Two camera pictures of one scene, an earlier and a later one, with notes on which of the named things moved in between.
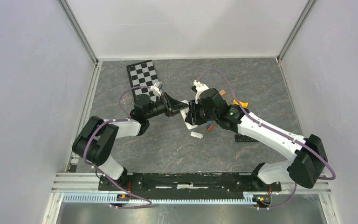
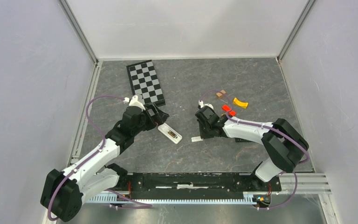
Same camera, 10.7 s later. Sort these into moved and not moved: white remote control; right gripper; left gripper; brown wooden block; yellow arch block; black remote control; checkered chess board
Moved: left gripper; right gripper; white remote control
Not moved: brown wooden block; checkered chess board; black remote control; yellow arch block
